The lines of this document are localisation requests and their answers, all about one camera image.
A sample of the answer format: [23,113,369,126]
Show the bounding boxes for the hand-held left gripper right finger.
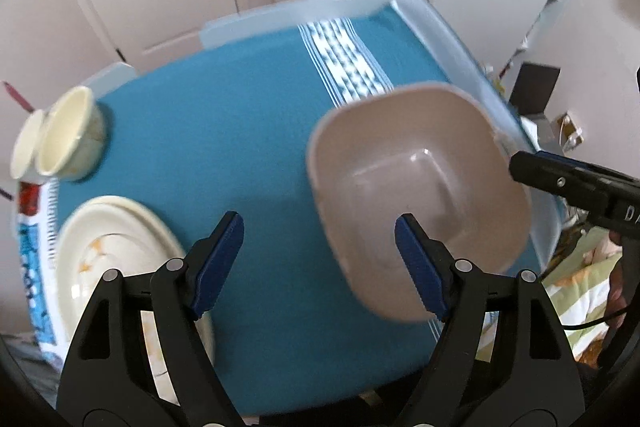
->
[394,213,587,427]

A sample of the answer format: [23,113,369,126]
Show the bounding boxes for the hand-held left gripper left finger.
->
[55,211,247,427]

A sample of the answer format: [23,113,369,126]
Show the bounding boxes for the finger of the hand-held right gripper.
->
[509,150,618,220]

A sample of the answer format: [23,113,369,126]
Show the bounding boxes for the pink square bowl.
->
[306,82,534,324]

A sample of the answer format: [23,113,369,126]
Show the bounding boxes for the green striped bedding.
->
[542,227,626,360]

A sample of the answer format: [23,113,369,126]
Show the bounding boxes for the black box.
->
[512,63,561,116]

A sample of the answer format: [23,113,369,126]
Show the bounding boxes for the gold patterned cream plate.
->
[56,203,208,400]

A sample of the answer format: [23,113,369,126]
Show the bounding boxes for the teal patterned tablecloth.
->
[15,9,562,418]

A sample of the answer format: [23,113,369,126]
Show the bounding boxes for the cream round bowl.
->
[37,85,107,182]

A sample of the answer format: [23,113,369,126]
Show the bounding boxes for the white deep bowl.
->
[10,109,48,180]

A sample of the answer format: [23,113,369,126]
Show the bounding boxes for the black cable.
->
[562,307,632,333]

